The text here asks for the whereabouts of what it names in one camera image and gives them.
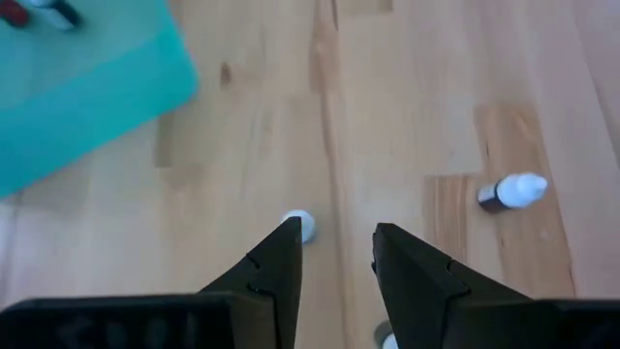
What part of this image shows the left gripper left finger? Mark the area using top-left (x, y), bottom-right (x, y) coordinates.
top-left (199, 216), bottom-right (304, 349)

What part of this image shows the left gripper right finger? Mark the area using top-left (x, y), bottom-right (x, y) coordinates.
top-left (373, 222), bottom-right (529, 349)

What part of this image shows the small black bottle white cap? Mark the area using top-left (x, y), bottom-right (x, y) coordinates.
top-left (372, 319), bottom-right (401, 349)

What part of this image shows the small dark bottle white cap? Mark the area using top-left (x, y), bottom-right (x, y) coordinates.
top-left (280, 208), bottom-right (317, 245)

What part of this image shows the small red label bottle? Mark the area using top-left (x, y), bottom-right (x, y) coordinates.
top-left (477, 172), bottom-right (549, 214)

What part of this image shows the green translucent plastic tray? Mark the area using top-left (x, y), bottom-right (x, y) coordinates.
top-left (0, 0), bottom-right (201, 201)

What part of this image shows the small green label bottle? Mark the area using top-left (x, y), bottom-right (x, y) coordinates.
top-left (26, 0), bottom-right (84, 33)

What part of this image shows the small dark red bottle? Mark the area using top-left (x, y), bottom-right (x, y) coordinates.
top-left (0, 0), bottom-right (31, 29)

